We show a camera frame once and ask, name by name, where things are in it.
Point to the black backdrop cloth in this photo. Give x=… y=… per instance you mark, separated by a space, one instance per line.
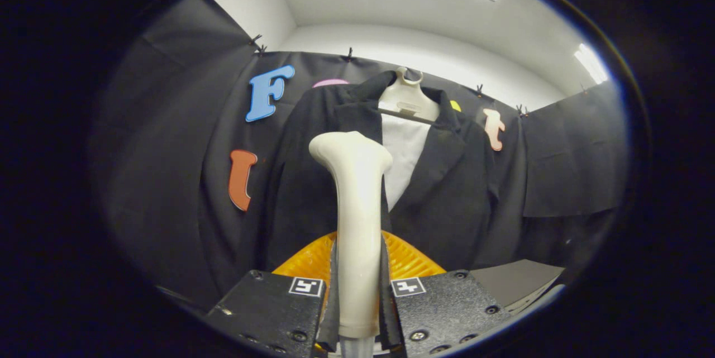
x=173 y=123

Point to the white shirt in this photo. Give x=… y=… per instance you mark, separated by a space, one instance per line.
x=405 y=148

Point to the black suit jacket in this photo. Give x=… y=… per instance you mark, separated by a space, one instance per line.
x=447 y=196

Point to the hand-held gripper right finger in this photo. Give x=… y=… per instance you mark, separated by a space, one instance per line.
x=441 y=308

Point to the grey cabinet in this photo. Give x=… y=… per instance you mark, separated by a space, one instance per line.
x=514 y=280

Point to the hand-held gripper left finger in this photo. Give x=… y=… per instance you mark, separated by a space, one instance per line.
x=268 y=308

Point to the small ceiling light panel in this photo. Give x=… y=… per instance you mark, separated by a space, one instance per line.
x=591 y=63

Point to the row of black backdrop clips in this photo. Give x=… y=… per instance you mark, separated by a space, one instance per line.
x=349 y=56

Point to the cream plastic clothes hanger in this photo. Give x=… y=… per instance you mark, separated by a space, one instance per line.
x=408 y=98

